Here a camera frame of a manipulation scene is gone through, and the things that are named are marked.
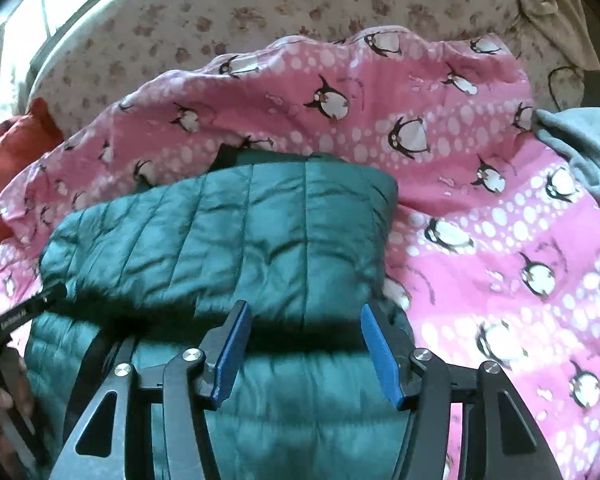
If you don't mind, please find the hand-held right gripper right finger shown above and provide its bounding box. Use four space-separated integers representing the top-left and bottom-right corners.
360 304 563 480

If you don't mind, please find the red ruffled pillow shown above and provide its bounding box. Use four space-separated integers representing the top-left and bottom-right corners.
0 97 66 258

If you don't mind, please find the beige floral bed sheet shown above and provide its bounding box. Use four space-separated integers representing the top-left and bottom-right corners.
27 0 598 128

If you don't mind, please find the pink penguin print blanket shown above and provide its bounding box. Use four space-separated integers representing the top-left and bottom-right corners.
0 27 600 480

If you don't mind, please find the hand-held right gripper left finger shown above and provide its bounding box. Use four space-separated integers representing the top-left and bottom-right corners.
50 300 253 480

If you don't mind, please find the grey cloth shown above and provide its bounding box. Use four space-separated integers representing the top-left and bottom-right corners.
532 105 600 213

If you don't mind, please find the metal window frame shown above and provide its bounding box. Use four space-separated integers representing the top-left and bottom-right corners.
0 0 148 128

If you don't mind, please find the beige bunched cloth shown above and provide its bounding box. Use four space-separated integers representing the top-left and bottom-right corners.
495 0 600 72

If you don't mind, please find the green puffer jacket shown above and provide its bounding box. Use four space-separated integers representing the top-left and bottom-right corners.
25 151 417 480

